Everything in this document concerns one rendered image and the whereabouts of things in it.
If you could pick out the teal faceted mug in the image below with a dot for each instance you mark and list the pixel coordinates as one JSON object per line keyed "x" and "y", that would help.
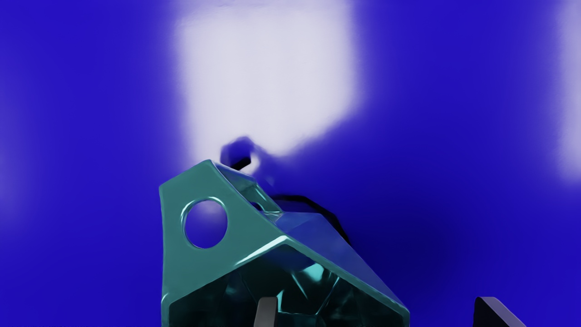
{"x": 254, "y": 227}

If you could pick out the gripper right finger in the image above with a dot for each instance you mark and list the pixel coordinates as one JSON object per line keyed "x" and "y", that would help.
{"x": 492, "y": 314}

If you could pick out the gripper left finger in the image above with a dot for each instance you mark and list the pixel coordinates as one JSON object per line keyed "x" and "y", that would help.
{"x": 266, "y": 313}

